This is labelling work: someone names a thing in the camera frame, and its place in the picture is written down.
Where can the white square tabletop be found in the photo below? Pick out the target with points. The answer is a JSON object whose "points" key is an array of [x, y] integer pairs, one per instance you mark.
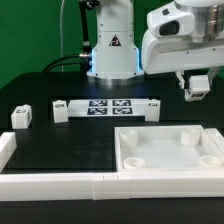
{"points": [[149, 148]]}

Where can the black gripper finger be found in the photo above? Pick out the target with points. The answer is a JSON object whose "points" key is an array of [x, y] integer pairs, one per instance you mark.
{"points": [[180, 77], [212, 72]]}

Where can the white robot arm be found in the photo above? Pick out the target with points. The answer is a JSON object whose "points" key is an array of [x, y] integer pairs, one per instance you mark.
{"points": [[181, 35]]}

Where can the white sheet with fiducial tags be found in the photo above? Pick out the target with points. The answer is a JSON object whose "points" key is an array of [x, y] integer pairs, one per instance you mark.
{"points": [[107, 107]]}

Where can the white U-shaped obstacle fence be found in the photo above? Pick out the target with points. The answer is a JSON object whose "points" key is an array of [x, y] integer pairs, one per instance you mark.
{"points": [[111, 185]]}

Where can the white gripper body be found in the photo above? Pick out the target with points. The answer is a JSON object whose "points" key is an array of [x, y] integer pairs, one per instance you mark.
{"points": [[170, 54]]}

